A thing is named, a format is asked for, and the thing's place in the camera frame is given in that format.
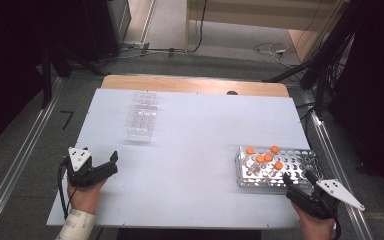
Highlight person's left hand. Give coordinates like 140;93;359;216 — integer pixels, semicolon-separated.
67;178;108;215

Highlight white floor cable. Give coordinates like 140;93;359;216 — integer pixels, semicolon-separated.
253;41;291;68

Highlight black stand with cables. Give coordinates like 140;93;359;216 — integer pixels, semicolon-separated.
263;0;358;114

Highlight black hanging cable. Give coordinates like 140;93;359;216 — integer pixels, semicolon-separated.
191;0;209;54

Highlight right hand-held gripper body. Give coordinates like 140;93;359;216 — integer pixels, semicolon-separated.
285;178;366;221

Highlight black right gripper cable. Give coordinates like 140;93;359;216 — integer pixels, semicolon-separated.
332;215;343;240

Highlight person's right hand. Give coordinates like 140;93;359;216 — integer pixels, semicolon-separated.
291;201;336;240

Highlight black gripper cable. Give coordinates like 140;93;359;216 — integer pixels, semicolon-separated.
57;156;81;221
332;215;343;240

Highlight clear acrylic tube rack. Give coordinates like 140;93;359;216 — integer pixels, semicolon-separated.
123;90;159;144

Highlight light wooden furniture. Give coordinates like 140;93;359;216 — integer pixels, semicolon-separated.
184;0;351;63

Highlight perforated metal tube rack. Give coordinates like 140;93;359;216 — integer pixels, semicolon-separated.
234;144;326;195

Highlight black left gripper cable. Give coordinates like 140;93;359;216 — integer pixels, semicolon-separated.
57;156;81;221

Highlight wooden table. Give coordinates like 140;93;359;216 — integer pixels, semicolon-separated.
100;74;290;98

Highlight white board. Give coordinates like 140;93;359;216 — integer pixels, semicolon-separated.
45;88;338;231

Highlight black metal stand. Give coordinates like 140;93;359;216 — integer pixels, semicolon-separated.
39;43;108;109

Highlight black cabinet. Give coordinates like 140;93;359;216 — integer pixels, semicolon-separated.
83;0;133;63

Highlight metal floor rail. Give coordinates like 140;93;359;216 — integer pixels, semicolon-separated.
0;77;64;240
308;109;374;240

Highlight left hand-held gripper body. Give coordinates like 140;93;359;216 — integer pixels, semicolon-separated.
65;146;109;188

